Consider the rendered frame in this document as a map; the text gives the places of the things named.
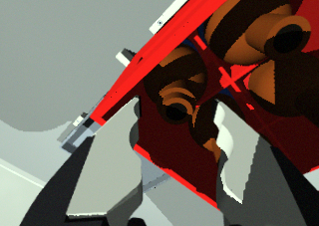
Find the red crate with dividers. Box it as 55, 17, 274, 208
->
90, 0, 319, 209

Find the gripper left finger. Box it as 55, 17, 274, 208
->
19, 95, 143, 226

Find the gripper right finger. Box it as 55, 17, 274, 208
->
211, 99, 319, 226

